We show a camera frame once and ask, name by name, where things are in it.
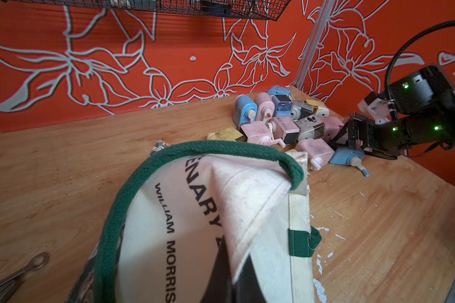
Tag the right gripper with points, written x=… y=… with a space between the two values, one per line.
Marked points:
x=360 y=133

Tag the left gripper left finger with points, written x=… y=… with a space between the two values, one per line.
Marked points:
x=220 y=287

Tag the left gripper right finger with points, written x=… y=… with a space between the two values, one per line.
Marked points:
x=247 y=288

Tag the blue crank pencil sharpener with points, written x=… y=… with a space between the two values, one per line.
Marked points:
x=349 y=157

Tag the yellow white pencil sharpener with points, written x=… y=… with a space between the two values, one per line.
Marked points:
x=319 y=108

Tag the white canvas tote bag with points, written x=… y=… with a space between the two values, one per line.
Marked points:
x=162 y=234

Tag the white round pencil sharpener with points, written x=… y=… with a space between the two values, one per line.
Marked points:
x=301 y=110

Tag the light blue small sharpener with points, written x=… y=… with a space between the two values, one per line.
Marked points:
x=283 y=105

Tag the blue square pencil sharpener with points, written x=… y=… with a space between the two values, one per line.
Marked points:
x=278 y=90

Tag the pink square pencil sharpener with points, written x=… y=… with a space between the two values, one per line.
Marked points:
x=258 y=133

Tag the blue pencil sharpener pink cap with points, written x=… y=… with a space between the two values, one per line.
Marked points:
x=245 y=110

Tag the pale pink sharpener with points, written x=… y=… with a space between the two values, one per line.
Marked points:
x=332 y=126

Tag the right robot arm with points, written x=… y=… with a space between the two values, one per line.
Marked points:
x=422 y=110

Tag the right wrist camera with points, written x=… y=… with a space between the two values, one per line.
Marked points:
x=376 y=107

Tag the black wire wall basket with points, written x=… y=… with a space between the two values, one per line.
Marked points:
x=237 y=9

